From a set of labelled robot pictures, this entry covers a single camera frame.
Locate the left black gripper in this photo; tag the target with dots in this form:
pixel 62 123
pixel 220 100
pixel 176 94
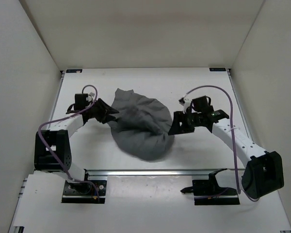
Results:
pixel 105 109

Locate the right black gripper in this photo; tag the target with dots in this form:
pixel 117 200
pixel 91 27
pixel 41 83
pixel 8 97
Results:
pixel 179 117

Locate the grey pleated skirt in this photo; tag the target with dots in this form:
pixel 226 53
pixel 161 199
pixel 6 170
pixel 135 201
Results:
pixel 141 126

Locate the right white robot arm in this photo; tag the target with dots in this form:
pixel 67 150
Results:
pixel 263 172

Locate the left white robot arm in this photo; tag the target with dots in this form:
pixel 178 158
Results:
pixel 52 152

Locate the left blue table label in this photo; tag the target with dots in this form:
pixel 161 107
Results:
pixel 73 71

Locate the blue table label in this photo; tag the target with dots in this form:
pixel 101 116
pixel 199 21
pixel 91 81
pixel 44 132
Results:
pixel 73 71
pixel 217 69

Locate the right blue table label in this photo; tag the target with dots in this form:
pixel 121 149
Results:
pixel 217 69

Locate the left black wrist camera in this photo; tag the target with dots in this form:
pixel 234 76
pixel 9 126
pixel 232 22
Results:
pixel 82 101

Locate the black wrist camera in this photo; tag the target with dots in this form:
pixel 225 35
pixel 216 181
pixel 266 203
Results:
pixel 202 104
pixel 82 101

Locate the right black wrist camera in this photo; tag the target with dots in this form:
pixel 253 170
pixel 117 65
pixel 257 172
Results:
pixel 202 104

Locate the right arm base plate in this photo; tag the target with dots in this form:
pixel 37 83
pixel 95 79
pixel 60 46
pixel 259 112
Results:
pixel 208 192

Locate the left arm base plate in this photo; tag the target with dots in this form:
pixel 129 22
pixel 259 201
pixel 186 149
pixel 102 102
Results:
pixel 86 193

